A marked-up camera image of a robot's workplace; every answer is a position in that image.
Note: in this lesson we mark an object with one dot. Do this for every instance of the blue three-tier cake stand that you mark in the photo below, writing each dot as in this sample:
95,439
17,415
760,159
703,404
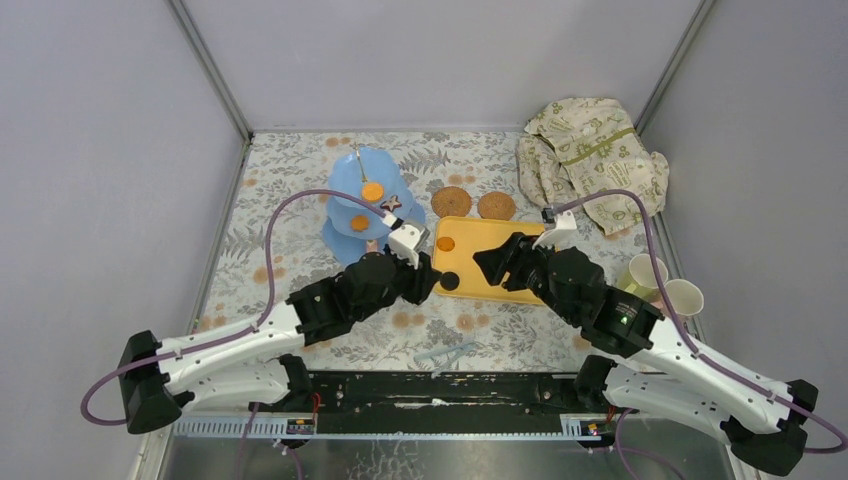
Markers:
348,175

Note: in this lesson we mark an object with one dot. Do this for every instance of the orange flower cookie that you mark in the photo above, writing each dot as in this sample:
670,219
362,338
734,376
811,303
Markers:
359,223

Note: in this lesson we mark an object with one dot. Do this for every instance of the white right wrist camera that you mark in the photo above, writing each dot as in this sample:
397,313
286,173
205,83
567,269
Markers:
561,224

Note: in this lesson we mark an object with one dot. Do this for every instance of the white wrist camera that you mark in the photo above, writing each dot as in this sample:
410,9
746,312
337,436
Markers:
405,238
561,224

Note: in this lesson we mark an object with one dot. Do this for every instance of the green paper cup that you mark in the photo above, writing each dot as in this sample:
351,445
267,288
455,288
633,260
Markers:
643,276

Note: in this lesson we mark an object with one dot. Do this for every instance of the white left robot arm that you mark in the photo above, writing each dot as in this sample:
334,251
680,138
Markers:
256,361

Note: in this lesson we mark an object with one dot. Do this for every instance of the black round cookie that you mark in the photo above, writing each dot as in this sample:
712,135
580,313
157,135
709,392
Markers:
449,281

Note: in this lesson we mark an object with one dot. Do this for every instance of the orange round cookie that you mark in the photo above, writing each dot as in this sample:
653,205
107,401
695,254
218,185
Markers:
445,244

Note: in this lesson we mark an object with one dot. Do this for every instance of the star shaped cookie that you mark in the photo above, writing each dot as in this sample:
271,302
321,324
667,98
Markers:
391,204

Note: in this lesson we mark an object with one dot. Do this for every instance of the orange waffle cookie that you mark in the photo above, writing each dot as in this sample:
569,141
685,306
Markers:
372,192

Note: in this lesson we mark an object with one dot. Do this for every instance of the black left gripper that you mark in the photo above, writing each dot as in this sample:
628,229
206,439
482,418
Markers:
421,278

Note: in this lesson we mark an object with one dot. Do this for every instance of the floral tablecloth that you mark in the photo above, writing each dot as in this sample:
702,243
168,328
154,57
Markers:
274,239

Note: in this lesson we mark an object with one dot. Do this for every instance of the woven rattan coaster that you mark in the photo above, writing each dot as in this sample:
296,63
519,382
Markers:
451,201
496,205

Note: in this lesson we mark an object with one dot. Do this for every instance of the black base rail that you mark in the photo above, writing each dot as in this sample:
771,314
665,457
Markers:
348,391

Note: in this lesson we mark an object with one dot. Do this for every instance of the light blue tongs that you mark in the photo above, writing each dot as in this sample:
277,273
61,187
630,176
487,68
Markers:
452,354

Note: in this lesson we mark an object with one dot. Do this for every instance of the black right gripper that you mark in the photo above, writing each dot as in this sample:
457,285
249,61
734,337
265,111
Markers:
495,262

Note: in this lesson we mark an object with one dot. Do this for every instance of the pink paper cup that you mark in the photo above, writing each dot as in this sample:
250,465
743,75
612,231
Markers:
683,298

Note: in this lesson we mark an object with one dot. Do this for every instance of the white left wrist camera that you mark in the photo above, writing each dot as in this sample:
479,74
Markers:
405,238

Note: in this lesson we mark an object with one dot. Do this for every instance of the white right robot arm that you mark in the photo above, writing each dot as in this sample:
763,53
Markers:
646,364

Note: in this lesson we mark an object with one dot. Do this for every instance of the printed cloth bag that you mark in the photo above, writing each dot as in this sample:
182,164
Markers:
576,147

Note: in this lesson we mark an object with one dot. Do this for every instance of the yellow serving tray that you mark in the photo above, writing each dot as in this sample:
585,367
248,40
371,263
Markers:
467,253

